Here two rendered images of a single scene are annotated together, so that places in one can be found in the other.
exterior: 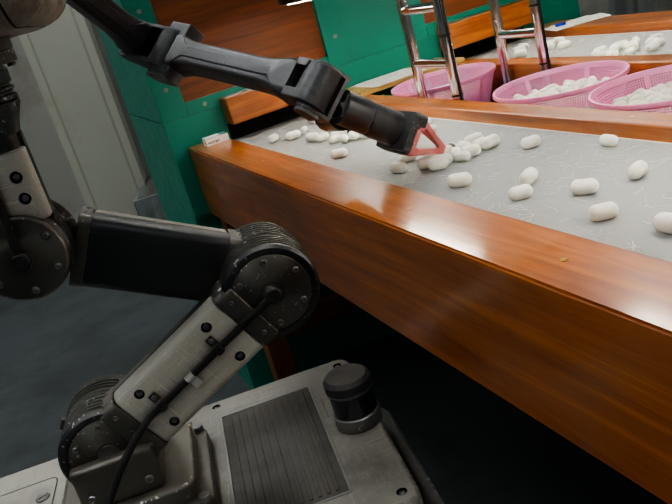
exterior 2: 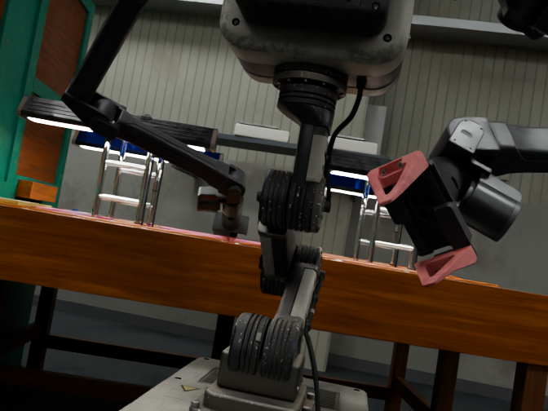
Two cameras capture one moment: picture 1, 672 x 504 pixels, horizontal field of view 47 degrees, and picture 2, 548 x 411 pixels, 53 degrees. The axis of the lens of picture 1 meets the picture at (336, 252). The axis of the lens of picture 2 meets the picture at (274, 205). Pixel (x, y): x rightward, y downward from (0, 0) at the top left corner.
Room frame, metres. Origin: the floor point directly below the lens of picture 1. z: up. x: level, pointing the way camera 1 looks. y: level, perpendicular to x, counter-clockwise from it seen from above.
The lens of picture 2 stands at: (0.67, 1.36, 0.80)
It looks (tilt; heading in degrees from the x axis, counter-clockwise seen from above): 3 degrees up; 287
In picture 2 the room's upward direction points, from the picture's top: 10 degrees clockwise
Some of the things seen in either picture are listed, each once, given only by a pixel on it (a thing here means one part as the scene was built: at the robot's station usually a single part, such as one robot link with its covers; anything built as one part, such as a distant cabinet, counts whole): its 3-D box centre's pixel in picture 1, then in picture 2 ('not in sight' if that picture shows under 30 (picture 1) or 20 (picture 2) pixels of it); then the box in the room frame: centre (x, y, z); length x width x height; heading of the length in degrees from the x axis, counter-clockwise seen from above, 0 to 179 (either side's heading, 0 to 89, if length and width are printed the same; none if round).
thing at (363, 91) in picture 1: (400, 76); (15, 201); (2.13, -0.31, 0.77); 0.33 x 0.15 x 0.01; 109
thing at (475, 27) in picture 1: (485, 23); (37, 191); (2.29, -0.61, 0.83); 0.30 x 0.06 x 0.07; 109
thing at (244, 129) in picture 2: not in sight; (262, 136); (1.81, -1.99, 1.43); 0.37 x 0.35 x 0.09; 7
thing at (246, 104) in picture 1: (277, 93); not in sight; (2.06, 0.03, 0.83); 0.30 x 0.06 x 0.07; 109
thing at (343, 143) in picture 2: not in sight; (346, 148); (1.27, -2.06, 1.43); 0.37 x 0.35 x 0.09; 7
